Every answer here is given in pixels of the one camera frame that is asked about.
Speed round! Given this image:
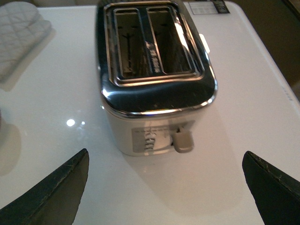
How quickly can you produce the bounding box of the white chrome-top toaster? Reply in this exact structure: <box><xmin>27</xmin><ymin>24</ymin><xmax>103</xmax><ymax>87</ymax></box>
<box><xmin>95</xmin><ymin>0</ymin><xmax>218</xmax><ymax>156</ymax></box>

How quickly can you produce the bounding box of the white label sticker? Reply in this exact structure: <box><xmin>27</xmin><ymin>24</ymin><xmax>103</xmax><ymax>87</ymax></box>
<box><xmin>188</xmin><ymin>0</ymin><xmax>230</xmax><ymax>15</ymax></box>

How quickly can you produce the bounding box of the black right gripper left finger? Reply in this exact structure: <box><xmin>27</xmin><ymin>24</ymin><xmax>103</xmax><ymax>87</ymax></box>
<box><xmin>0</xmin><ymin>149</ymin><xmax>89</xmax><ymax>225</ymax></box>

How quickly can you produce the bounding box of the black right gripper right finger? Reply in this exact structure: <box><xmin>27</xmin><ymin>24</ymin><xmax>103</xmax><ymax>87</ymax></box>
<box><xmin>242</xmin><ymin>151</ymin><xmax>300</xmax><ymax>225</ymax></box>

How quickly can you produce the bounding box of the grey quilted oven mitt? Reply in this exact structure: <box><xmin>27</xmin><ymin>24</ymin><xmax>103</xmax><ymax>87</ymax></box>
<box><xmin>0</xmin><ymin>1</ymin><xmax>52</xmax><ymax>81</ymax></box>

